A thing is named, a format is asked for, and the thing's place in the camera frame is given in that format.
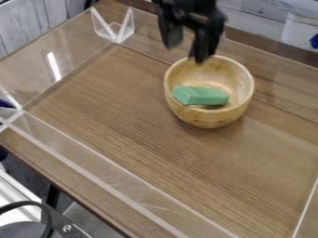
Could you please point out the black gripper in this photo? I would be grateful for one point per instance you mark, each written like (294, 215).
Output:
(203, 11)

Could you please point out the green rectangular block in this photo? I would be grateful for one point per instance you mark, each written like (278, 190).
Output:
(207, 96)

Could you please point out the light wooden bowl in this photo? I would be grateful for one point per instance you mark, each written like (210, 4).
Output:
(222, 73)

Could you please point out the white bin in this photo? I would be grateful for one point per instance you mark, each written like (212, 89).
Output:
(300, 29)

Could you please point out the black table leg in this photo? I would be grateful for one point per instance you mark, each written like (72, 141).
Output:
(52, 196)

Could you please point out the clear acrylic corner bracket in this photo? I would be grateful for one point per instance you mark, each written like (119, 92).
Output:
(115, 32)

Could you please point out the clear acrylic front wall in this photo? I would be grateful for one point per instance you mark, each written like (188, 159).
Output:
(119, 156)

